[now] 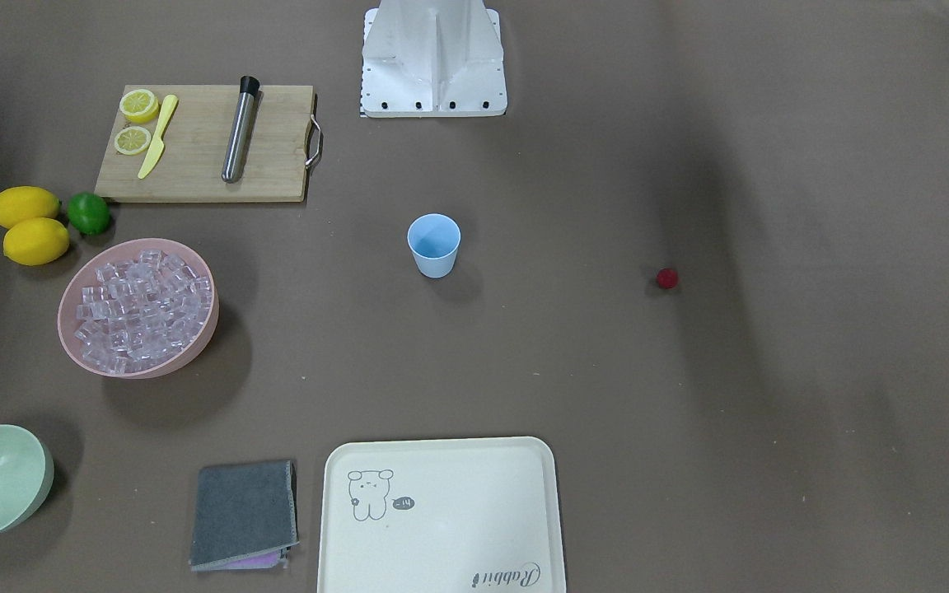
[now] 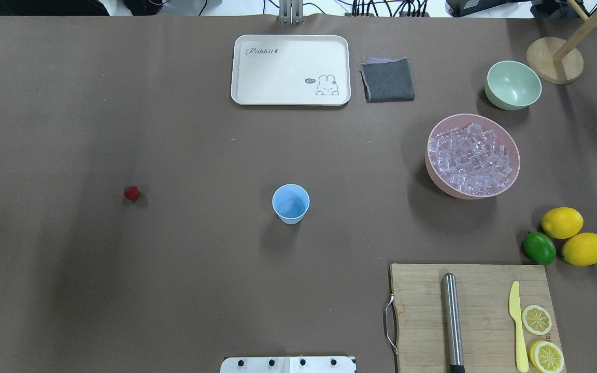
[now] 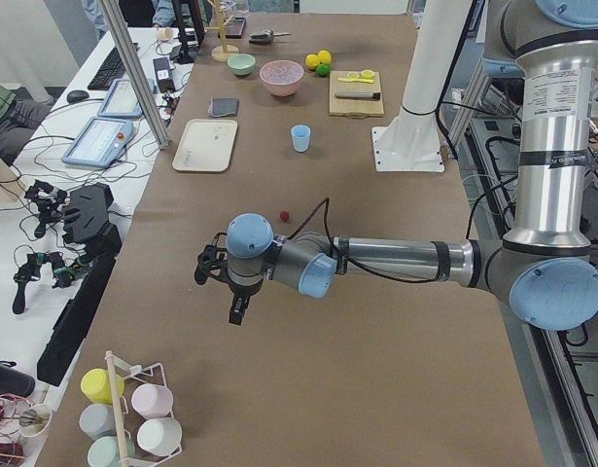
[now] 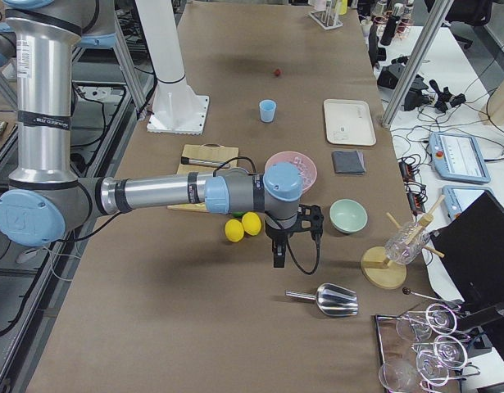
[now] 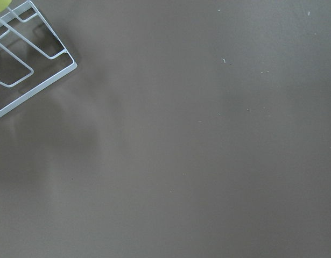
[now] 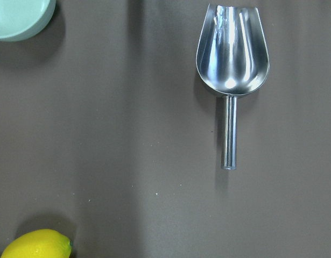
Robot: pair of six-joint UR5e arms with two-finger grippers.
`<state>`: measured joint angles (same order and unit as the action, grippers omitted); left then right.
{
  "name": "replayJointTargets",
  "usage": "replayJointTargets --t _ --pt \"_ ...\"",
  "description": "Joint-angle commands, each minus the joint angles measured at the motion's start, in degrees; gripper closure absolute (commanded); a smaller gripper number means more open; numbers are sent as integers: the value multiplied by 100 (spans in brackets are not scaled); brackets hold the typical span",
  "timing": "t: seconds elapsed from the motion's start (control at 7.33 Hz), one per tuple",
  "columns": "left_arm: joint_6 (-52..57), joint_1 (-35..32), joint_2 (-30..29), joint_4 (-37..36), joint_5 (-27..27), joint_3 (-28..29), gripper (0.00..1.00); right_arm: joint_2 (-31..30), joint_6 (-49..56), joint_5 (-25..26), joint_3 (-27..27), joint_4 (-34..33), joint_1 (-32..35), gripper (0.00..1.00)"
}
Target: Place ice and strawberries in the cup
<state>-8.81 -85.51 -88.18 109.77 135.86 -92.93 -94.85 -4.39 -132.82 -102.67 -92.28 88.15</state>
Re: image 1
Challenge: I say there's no grey folded cloth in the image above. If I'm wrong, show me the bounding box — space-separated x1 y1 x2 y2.
189 460 300 572

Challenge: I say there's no lemon slice lower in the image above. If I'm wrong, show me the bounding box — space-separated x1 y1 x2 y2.
113 125 153 156

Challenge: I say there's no lemon slice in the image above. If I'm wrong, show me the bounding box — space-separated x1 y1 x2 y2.
113 125 153 156
118 89 161 124

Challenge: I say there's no yellow lemon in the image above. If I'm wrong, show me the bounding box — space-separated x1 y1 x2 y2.
2 217 69 266
0 185 60 229

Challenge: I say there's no lemon slice upper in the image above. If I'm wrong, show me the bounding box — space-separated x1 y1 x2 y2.
118 89 161 124

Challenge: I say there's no red strawberry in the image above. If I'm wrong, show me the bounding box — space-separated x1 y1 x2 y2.
655 268 680 290

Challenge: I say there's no light blue cup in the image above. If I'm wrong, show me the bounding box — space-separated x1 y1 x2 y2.
406 213 462 280

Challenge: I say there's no yellow lemon lower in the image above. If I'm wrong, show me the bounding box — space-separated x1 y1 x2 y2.
2 217 69 266

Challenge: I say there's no yellow lemon upper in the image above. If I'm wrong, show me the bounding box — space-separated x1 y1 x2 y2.
0 185 60 229

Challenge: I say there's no green lime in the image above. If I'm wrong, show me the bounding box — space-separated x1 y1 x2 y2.
67 192 110 236

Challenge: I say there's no yellow plastic knife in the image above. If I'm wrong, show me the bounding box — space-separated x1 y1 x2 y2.
137 94 180 180

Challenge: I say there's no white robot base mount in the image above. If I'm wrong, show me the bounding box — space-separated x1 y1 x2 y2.
359 1 508 118

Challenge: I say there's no cream rabbit tray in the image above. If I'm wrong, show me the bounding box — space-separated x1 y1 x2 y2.
317 436 568 592

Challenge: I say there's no clear ice cubes pile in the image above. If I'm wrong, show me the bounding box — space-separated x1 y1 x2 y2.
73 249 214 374

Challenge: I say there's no steel muddler black tip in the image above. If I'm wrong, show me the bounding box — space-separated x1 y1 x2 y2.
221 75 260 184

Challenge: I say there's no pink bowl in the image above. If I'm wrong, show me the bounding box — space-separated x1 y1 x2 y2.
58 238 220 380

